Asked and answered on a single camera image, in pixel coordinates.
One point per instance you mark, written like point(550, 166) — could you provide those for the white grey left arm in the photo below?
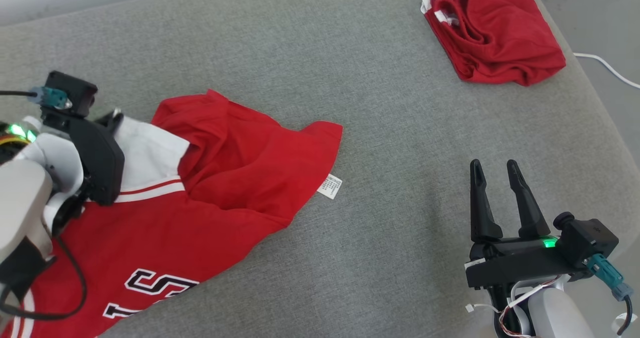
point(25, 198)

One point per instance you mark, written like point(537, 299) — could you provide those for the red white basketball jersey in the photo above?
point(225, 168)

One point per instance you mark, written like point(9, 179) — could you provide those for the white grey right arm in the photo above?
point(555, 318)

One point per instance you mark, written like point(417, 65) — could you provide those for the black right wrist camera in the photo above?
point(587, 240)

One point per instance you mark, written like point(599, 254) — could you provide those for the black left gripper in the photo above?
point(102, 168)

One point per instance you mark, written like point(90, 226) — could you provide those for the red basketball shorts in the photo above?
point(500, 33)

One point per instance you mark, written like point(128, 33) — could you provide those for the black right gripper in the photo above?
point(520, 265)

